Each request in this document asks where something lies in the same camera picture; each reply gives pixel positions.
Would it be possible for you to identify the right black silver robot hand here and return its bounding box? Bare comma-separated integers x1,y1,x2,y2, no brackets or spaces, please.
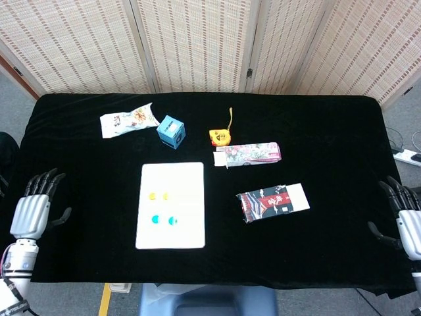
367,175,421,261

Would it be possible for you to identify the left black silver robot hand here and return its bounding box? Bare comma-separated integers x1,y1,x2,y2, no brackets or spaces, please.
9,167,72,240

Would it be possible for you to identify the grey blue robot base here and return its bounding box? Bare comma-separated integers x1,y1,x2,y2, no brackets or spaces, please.
137,284,279,316

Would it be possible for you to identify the white power strip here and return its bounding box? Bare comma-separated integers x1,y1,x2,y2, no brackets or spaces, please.
393,148,421,168

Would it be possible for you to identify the white inner box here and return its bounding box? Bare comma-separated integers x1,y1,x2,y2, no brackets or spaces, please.
287,182,311,211

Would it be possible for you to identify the black velvet tablecloth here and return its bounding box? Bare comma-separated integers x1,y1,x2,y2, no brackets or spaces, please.
3,93,417,299

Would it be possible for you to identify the white printed snack bag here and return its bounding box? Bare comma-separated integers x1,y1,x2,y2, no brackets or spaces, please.
99,102,161,140

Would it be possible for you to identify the dark red patterned box sleeve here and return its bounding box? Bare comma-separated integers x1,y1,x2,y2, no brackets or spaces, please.
235,184,295,224

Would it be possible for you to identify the white magnetic board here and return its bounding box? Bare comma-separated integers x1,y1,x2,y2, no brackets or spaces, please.
135,161,207,250

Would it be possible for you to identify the small blue cardboard box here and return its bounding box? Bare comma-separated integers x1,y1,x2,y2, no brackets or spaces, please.
156,115,187,150

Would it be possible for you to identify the pink floral long box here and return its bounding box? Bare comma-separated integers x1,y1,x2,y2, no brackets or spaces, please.
212,142,282,169

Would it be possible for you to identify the yellow tape measure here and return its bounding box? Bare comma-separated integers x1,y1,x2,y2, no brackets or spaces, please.
209,107,234,148

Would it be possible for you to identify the woven folding screen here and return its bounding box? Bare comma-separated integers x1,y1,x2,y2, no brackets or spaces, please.
0,0,421,106

